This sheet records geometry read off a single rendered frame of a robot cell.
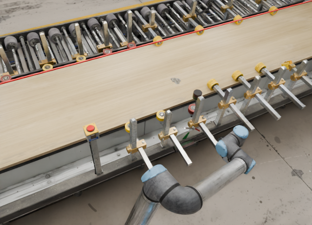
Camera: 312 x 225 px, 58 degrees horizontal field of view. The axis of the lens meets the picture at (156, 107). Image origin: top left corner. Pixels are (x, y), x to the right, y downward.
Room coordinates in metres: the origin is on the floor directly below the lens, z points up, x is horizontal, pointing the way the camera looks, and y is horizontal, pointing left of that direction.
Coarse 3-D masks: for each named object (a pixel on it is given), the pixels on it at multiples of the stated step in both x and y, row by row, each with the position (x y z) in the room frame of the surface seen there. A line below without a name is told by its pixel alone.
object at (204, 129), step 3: (192, 114) 1.35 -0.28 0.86; (192, 117) 1.34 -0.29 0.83; (201, 123) 1.27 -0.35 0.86; (201, 126) 1.24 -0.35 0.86; (204, 126) 1.24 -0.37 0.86; (201, 129) 1.23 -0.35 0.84; (204, 129) 1.22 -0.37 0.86; (207, 129) 1.22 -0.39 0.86; (204, 132) 1.20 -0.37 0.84; (207, 132) 1.19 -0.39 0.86; (207, 135) 1.17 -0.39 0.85; (210, 135) 1.17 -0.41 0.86; (210, 138) 1.14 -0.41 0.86; (213, 138) 1.15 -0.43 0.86; (210, 141) 1.13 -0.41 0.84; (213, 141) 1.12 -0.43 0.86; (216, 141) 1.12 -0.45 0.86; (213, 144) 1.10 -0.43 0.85
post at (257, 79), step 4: (256, 76) 1.54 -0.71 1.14; (256, 80) 1.52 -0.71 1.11; (252, 84) 1.54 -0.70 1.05; (256, 84) 1.52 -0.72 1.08; (252, 88) 1.52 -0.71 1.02; (256, 88) 1.53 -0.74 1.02; (252, 92) 1.51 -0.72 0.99; (244, 100) 1.54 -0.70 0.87; (248, 100) 1.52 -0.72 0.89; (244, 104) 1.53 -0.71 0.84; (248, 104) 1.53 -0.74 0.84; (240, 108) 1.54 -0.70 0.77; (244, 108) 1.51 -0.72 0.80; (244, 112) 1.53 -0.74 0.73
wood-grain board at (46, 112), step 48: (144, 48) 2.02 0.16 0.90; (192, 48) 2.09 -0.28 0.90; (240, 48) 2.16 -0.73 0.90; (288, 48) 2.24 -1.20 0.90; (0, 96) 1.30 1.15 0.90; (48, 96) 1.35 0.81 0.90; (96, 96) 1.39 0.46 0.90; (144, 96) 1.44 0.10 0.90; (0, 144) 0.90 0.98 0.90; (48, 144) 0.94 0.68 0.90
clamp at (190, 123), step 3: (201, 117) 1.32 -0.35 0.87; (201, 120) 1.29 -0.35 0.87; (204, 120) 1.29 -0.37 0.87; (189, 123) 1.25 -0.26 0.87; (192, 123) 1.25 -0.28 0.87; (195, 123) 1.26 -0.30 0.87; (198, 123) 1.26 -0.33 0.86; (204, 123) 1.30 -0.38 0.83; (189, 126) 1.24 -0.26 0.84; (195, 126) 1.25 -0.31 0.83
